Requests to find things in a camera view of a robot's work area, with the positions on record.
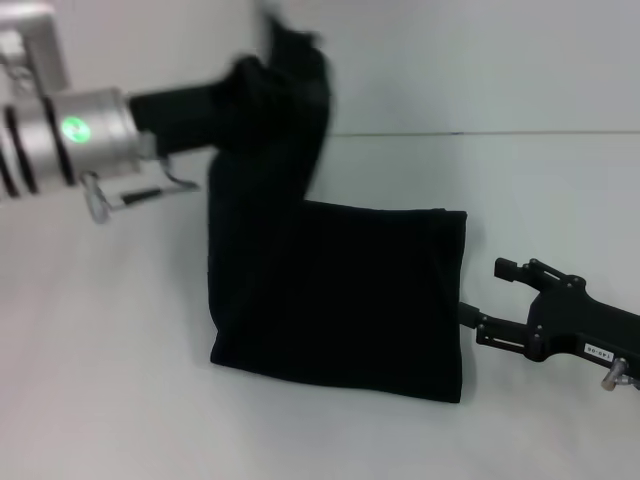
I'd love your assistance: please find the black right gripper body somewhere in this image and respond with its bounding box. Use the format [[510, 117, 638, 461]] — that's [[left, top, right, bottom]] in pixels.
[[523, 276, 640, 382]]

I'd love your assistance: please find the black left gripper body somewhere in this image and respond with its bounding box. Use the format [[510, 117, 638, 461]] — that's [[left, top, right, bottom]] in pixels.
[[126, 81, 227, 152]]

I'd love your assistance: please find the black shirt with FREE print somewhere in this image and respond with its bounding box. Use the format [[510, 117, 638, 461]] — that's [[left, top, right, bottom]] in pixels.
[[205, 9, 469, 404]]

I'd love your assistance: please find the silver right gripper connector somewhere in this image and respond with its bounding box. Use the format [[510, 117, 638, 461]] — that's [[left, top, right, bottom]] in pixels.
[[601, 356, 632, 392]]

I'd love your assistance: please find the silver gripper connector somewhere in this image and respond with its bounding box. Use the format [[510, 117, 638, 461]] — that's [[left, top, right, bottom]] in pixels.
[[601, 356, 632, 392], [79, 170, 112, 225]]

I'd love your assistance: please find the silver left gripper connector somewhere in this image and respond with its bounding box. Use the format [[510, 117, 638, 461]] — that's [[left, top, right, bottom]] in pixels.
[[79, 170, 112, 225]]

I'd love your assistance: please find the reddish left arm cable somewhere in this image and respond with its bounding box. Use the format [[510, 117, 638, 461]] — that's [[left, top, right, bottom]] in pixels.
[[113, 153, 202, 207]]

